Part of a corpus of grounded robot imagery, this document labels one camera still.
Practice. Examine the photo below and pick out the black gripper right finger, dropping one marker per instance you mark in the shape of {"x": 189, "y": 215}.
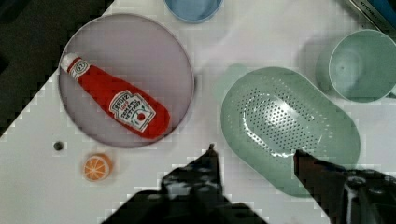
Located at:
{"x": 347, "y": 196}

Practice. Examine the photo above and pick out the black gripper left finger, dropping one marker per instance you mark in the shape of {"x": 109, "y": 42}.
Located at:
{"x": 192, "y": 194}

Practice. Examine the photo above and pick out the green oval strainer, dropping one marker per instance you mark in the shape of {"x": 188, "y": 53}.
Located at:
{"x": 270, "y": 113}

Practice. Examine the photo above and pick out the orange slice toy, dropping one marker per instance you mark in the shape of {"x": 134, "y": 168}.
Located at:
{"x": 97, "y": 167}

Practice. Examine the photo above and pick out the red ketchup bottle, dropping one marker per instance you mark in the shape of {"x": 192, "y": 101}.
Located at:
{"x": 128, "y": 105}

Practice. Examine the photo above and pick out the green mug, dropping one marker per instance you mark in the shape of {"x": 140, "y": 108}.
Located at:
{"x": 359, "y": 67}

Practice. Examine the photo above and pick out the black table hole plug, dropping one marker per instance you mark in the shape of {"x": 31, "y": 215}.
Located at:
{"x": 58, "y": 146}

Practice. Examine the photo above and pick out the grey round plate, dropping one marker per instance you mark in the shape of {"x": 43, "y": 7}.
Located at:
{"x": 141, "y": 52}

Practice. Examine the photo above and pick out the blue bowl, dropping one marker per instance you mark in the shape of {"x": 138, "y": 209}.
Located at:
{"x": 193, "y": 11}

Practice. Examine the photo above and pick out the black toaster oven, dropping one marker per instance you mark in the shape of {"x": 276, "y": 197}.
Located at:
{"x": 380, "y": 13}

